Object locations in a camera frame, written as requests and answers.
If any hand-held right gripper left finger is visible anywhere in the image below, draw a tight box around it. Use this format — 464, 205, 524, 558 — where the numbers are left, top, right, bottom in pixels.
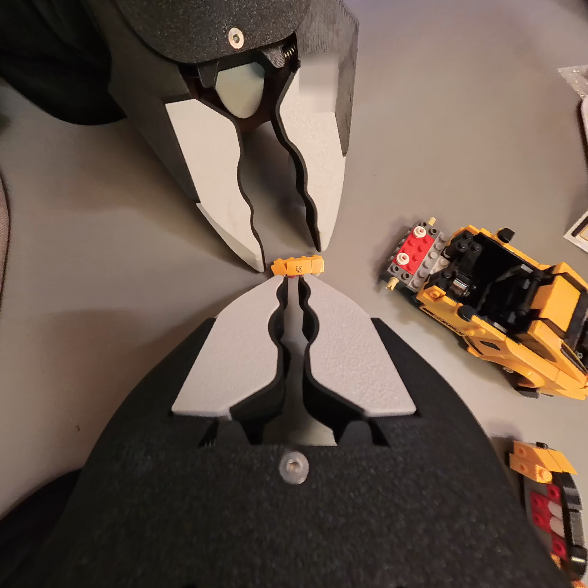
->
171, 276, 289, 444

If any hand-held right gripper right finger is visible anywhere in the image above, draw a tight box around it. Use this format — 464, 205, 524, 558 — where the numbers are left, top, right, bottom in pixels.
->
298, 276, 418, 444

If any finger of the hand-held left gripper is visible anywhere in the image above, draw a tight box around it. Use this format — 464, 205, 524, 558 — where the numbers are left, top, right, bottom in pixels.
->
270, 69, 347, 252
164, 97, 268, 273

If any orange and red lego assembly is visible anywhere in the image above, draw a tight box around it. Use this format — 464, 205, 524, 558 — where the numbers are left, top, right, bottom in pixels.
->
270, 255, 326, 279

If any orange lego frame piece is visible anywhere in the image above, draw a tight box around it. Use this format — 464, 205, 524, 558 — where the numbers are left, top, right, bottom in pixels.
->
507, 440, 588, 588

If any yellow lego car model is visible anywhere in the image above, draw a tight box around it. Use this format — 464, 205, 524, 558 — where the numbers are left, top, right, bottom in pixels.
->
381, 216, 588, 400

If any lego sticker sheet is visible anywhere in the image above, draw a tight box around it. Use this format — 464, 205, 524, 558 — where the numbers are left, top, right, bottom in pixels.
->
564, 216, 588, 253

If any person's beige sweater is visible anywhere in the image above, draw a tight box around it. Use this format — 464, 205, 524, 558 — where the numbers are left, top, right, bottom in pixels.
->
0, 175, 11, 295

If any clear bag of black parts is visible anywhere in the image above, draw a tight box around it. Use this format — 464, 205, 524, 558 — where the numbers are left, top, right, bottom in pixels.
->
558, 66, 588, 98

